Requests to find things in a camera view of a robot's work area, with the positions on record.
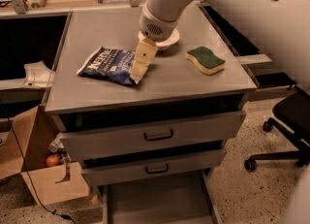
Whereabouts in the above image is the yellow green sponge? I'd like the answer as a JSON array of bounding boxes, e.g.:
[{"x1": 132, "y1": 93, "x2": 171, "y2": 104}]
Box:
[{"x1": 186, "y1": 47, "x2": 226, "y2": 76}]

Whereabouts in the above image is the crumpled can in box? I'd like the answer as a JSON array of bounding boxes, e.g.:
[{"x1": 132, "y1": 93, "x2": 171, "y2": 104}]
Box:
[{"x1": 47, "y1": 138, "x2": 64, "y2": 153}]

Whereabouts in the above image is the white curved plastic piece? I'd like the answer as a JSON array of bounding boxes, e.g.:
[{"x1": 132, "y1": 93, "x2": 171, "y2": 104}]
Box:
[{"x1": 22, "y1": 61, "x2": 55, "y2": 88}]

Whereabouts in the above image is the top grey drawer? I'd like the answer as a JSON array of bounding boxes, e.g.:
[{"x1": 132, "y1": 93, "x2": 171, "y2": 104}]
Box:
[{"x1": 59, "y1": 93, "x2": 245, "y2": 161}]

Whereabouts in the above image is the bottom grey drawer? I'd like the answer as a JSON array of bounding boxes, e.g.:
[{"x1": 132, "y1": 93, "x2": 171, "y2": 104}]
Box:
[{"x1": 103, "y1": 170, "x2": 223, "y2": 224}]

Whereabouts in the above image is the blue chip bag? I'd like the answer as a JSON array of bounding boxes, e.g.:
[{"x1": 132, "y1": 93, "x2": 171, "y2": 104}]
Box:
[{"x1": 77, "y1": 48, "x2": 141, "y2": 85}]

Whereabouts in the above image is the black floor cable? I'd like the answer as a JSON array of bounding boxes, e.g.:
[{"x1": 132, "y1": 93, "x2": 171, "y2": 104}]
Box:
[{"x1": 0, "y1": 98, "x2": 78, "y2": 224}]

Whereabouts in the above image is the middle grey drawer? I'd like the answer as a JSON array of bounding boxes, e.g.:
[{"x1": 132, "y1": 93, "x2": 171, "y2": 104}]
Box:
[{"x1": 81, "y1": 141, "x2": 226, "y2": 186}]

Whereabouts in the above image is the grey drawer cabinet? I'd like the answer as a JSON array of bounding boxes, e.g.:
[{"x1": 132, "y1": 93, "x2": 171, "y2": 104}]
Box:
[{"x1": 44, "y1": 4, "x2": 260, "y2": 224}]

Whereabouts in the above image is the white bowl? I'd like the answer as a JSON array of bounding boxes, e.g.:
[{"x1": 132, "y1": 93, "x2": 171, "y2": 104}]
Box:
[{"x1": 137, "y1": 29, "x2": 180, "y2": 52}]

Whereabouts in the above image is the grey drawer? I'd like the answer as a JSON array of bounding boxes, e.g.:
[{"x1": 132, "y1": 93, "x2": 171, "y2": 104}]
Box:
[
  {"x1": 59, "y1": 93, "x2": 245, "y2": 161},
  {"x1": 81, "y1": 141, "x2": 226, "y2": 186},
  {"x1": 103, "y1": 170, "x2": 223, "y2": 224}
]

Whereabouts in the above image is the orange fruit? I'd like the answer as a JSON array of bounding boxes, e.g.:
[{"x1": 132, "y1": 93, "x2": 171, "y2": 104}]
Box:
[{"x1": 46, "y1": 154, "x2": 60, "y2": 167}]

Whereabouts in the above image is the white gripper with vent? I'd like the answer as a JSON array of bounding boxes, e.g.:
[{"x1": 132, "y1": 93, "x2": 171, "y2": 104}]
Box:
[{"x1": 130, "y1": 5, "x2": 178, "y2": 83}]

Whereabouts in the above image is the black office chair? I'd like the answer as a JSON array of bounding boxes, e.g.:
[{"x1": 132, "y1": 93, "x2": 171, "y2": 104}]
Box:
[{"x1": 244, "y1": 88, "x2": 310, "y2": 172}]

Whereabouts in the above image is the cardboard box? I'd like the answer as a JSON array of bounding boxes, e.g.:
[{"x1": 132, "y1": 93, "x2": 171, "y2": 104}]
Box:
[{"x1": 0, "y1": 106, "x2": 90, "y2": 205}]

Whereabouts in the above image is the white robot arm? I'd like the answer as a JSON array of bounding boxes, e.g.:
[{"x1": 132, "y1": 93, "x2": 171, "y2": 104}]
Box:
[{"x1": 139, "y1": 0, "x2": 310, "y2": 120}]

